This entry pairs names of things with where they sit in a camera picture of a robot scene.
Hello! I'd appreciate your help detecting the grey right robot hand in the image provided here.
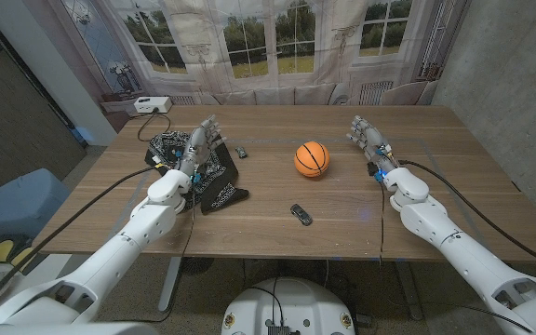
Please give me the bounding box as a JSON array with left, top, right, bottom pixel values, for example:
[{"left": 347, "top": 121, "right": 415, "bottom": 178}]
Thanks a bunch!
[{"left": 345, "top": 114, "right": 399, "bottom": 176}]

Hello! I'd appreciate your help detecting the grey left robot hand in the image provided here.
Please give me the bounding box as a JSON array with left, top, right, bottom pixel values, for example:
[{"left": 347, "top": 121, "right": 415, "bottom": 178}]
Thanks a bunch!
[{"left": 174, "top": 114, "right": 228, "bottom": 178}]

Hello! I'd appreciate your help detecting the black paisley bandana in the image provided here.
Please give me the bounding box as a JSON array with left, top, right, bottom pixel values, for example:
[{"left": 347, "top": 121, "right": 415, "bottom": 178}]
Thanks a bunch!
[{"left": 144, "top": 130, "right": 250, "bottom": 216}]

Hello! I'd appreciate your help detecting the small orange basketball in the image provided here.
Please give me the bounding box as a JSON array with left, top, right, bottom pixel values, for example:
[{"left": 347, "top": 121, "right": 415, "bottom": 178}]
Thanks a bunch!
[{"left": 293, "top": 141, "right": 331, "bottom": 179}]

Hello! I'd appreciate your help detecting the small black remote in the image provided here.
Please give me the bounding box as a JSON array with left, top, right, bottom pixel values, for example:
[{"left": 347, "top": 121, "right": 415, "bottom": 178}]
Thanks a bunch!
[{"left": 289, "top": 203, "right": 314, "bottom": 227}]

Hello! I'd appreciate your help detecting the white power box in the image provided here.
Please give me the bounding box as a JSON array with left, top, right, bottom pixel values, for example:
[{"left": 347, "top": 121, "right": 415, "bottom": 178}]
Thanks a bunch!
[{"left": 133, "top": 96, "right": 173, "bottom": 114}]

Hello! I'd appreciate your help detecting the black round floor object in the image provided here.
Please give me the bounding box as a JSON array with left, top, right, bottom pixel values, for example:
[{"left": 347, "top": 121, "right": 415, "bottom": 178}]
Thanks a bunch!
[{"left": 179, "top": 257, "right": 215, "bottom": 275}]

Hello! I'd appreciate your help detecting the printed window backdrop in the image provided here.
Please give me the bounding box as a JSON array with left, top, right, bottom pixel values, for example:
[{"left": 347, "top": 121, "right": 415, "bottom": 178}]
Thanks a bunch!
[{"left": 60, "top": 0, "right": 472, "bottom": 107}]

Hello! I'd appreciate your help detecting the white table leg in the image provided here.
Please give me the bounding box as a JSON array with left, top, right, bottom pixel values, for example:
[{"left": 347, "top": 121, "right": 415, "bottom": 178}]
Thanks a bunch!
[{"left": 157, "top": 256, "right": 183, "bottom": 313}]

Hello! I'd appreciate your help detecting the grey table leg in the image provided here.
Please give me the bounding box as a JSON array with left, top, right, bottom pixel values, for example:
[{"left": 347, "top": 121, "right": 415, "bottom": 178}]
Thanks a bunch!
[{"left": 395, "top": 261, "right": 423, "bottom": 321}]

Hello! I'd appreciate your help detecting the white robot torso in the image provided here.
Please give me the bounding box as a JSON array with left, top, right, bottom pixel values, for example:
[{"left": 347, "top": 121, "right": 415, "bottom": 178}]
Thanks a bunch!
[{"left": 221, "top": 276, "right": 356, "bottom": 335}]

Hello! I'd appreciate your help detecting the yellow black floor object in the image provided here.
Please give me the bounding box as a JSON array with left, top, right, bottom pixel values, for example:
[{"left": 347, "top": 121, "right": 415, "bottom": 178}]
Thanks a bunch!
[{"left": 0, "top": 238, "right": 36, "bottom": 269}]

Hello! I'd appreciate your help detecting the black power box cable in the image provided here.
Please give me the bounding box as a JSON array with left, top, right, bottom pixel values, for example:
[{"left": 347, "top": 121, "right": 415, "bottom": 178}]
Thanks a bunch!
[{"left": 136, "top": 111, "right": 172, "bottom": 143}]

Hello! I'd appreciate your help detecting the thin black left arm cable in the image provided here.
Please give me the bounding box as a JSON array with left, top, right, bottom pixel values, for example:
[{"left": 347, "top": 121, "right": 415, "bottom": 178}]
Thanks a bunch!
[{"left": 100, "top": 174, "right": 202, "bottom": 325}]

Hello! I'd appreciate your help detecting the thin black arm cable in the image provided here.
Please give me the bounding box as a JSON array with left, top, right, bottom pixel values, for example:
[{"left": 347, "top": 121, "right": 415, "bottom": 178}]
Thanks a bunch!
[
  {"left": 100, "top": 174, "right": 202, "bottom": 325},
  {"left": 377, "top": 180, "right": 535, "bottom": 334}
]

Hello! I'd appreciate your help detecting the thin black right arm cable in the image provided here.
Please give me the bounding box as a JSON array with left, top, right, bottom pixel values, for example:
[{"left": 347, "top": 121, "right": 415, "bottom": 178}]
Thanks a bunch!
[{"left": 377, "top": 180, "right": 535, "bottom": 334}]

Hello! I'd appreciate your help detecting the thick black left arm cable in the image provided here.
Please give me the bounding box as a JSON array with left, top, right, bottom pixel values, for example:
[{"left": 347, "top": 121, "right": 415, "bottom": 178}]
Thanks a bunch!
[{"left": 0, "top": 165, "right": 160, "bottom": 315}]

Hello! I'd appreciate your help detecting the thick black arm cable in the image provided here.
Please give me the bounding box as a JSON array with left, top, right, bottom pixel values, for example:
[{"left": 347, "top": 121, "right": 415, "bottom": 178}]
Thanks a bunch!
[
  {"left": 396, "top": 159, "right": 536, "bottom": 275},
  {"left": 0, "top": 165, "right": 160, "bottom": 315}
]

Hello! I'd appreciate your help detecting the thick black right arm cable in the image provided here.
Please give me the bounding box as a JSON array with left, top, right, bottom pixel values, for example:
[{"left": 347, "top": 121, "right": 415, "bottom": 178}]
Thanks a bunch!
[{"left": 396, "top": 159, "right": 536, "bottom": 275}]

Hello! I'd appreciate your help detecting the black torso cable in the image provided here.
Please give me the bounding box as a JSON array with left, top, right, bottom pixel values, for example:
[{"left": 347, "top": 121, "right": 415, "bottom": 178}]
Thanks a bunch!
[{"left": 248, "top": 276, "right": 286, "bottom": 327}]

